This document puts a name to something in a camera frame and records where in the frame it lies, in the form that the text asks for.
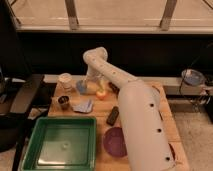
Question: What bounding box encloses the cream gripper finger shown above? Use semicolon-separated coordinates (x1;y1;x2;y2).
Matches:
98;82;106;92

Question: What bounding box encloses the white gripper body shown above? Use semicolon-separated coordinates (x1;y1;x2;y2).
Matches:
84;66;103;86

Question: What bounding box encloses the orange apple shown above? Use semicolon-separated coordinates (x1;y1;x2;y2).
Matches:
96;90;107;100

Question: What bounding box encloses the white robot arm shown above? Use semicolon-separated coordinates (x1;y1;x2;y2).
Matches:
83;47;176;171

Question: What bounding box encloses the blue plastic cup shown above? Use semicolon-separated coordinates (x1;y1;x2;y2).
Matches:
76;80;87;94

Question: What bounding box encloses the white paper cup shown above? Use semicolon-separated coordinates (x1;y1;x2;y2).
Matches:
58;73;72;90

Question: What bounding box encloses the dark metal cup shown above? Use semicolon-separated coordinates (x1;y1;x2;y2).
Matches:
58;96;70;110

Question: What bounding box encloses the brown grape bunch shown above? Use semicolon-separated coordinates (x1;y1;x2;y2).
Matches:
108;82;120;94

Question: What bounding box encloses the blue grey cloth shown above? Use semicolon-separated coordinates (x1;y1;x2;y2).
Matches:
73;100;93;113

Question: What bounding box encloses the black rectangular block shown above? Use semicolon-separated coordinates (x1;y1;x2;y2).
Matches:
106;106;119;126

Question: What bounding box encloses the purple bowl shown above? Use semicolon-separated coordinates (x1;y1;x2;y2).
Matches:
103;127;127;158

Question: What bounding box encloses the green plastic tray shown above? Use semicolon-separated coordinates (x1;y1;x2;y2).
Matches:
21;117;96;171

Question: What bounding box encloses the black office chair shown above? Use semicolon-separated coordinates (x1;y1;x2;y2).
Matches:
0;0;44;171

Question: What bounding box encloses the blue round device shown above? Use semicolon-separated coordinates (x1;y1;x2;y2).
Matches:
181;69;205;86

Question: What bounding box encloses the red bowl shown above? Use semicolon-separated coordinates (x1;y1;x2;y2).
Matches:
169;143;176;161

